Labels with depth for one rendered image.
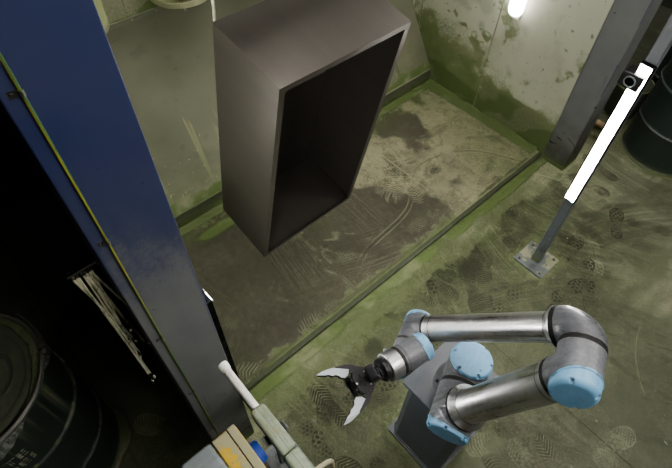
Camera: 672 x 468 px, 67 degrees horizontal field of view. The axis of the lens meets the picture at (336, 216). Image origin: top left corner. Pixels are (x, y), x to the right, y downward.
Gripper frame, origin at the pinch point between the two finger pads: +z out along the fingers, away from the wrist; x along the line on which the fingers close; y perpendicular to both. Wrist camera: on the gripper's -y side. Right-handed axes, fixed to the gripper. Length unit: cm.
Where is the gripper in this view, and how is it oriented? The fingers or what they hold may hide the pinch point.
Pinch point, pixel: (329, 399)
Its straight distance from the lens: 149.5
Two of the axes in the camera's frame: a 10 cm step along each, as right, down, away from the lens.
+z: -8.4, 3.3, -4.4
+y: -2.3, 5.2, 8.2
